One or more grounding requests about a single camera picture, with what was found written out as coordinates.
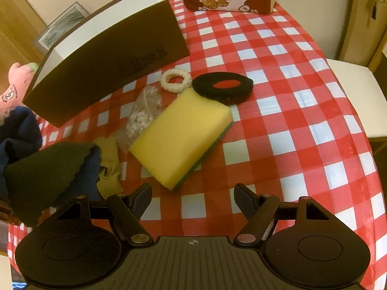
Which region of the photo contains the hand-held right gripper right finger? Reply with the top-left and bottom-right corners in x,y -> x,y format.
233,183 -> 330,244

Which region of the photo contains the red checkered tablecloth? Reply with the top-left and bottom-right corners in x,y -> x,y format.
6,0 -> 384,266

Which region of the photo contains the yellow sponge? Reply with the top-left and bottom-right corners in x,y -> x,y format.
129,88 -> 234,191

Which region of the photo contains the cream scrunchie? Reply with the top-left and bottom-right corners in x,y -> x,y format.
160,69 -> 192,93

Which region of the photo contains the framed picture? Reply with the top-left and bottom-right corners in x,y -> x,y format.
32,1 -> 89,50

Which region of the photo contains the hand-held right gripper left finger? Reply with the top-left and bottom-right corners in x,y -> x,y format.
57,183 -> 152,246

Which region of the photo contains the tan cloth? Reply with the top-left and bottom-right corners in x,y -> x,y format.
93,136 -> 124,200

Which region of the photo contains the white wooden chair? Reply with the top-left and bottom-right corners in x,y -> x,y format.
327,59 -> 387,139

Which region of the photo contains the bag of cotton swabs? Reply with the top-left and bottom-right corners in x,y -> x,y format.
114,85 -> 164,153

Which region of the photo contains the wooden door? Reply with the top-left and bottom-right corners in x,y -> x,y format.
337,0 -> 387,64

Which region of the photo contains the brown cardboard box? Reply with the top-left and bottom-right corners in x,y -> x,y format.
22,0 -> 189,127

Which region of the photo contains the dark scalloped-edge cloth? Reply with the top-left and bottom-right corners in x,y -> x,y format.
3,141 -> 99,227

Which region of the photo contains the dark blue cloth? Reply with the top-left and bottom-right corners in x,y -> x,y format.
0,106 -> 102,200

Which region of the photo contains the black foam ring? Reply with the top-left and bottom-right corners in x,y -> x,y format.
193,72 -> 254,106

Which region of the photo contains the pink plush toy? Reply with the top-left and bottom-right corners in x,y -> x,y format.
0,62 -> 40,115

